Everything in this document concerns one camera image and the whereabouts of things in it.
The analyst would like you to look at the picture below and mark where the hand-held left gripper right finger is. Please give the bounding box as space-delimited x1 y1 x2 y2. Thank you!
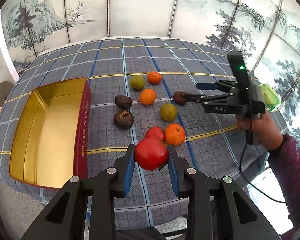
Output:
167 145 282 240

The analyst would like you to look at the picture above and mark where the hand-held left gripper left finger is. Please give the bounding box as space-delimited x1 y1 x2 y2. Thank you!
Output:
20 144 137 240

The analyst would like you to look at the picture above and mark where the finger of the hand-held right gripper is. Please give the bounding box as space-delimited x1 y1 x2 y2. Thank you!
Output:
196 80 238 93
182 92 235 104

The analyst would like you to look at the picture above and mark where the dark brown wrinkled fruit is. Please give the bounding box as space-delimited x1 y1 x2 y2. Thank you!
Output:
113 110 135 130
173 91 188 105
115 94 132 108

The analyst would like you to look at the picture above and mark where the large red tomato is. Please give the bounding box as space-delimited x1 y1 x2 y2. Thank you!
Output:
135 138 169 172

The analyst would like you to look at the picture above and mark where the green round fruit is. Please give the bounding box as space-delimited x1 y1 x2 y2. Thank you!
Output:
160 103 178 121
129 75 145 90

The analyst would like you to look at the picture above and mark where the orange mandarin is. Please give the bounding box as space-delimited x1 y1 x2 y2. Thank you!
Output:
139 89 157 105
147 71 162 85
164 124 186 146

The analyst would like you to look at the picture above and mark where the small red tomato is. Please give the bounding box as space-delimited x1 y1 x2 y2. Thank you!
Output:
144 126 165 142

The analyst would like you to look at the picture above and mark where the red and gold tin box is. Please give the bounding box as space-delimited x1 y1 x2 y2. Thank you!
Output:
9 77 92 189

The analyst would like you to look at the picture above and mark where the person's right forearm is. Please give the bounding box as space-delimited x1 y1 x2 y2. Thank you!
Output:
266 134 300 233

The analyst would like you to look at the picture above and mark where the person's right hand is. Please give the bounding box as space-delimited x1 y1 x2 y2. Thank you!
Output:
235 110 283 152

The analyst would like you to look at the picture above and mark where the green plastic packet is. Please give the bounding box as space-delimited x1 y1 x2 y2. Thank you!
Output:
259 83 281 113

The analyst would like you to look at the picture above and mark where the grey plaid tablecloth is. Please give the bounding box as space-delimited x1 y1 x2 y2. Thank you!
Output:
0 37 290 230

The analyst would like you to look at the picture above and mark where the landscape painted screen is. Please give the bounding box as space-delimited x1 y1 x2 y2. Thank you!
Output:
1 0 300 153

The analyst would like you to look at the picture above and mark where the round grey stone disc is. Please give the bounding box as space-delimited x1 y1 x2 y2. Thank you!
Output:
0 81 13 110

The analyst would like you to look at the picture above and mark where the black cable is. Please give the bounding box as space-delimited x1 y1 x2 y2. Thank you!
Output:
239 140 287 203

